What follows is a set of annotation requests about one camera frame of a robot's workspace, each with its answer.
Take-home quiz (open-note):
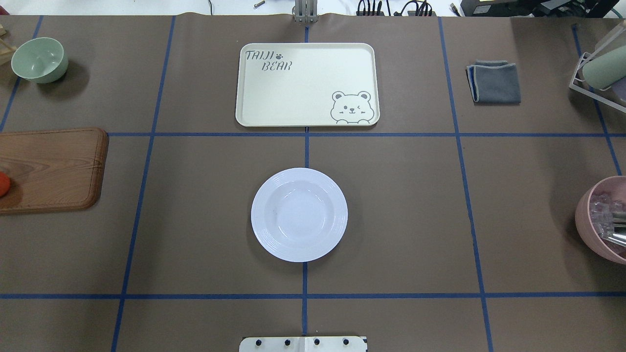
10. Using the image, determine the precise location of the white ribbed plate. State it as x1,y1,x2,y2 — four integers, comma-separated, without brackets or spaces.
250,168,349,263

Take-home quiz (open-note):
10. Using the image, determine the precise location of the orange fruit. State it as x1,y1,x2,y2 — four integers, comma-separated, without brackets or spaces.
0,172,11,198

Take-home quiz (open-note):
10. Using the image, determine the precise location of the cream bear tray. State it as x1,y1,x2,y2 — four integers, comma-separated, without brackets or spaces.
235,43,380,127

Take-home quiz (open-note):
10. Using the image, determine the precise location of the grey folded cloth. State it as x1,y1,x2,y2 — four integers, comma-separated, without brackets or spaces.
467,60,521,105

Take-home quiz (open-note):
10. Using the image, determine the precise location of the wooden cutting board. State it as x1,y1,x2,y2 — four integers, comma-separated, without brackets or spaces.
0,127,108,215

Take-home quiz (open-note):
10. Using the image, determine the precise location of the pink bowl with ice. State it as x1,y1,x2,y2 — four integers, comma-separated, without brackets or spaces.
575,176,626,265

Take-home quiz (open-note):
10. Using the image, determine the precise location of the green bowl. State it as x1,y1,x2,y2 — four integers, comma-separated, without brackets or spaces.
11,37,69,84

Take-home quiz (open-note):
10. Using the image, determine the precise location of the metal ice scoop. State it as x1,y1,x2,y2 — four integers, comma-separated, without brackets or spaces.
599,222,626,247

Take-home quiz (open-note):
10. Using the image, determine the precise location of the green cup on rack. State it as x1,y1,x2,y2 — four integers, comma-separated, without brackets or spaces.
582,46,626,89

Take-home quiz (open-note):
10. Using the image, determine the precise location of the white cup rack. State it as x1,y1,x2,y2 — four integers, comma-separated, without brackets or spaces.
569,21,626,114

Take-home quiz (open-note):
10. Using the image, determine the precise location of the aluminium frame post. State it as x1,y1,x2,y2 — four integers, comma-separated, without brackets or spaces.
292,0,319,24

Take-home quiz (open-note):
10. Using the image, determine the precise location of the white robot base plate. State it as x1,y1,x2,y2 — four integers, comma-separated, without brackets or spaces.
239,336,368,352

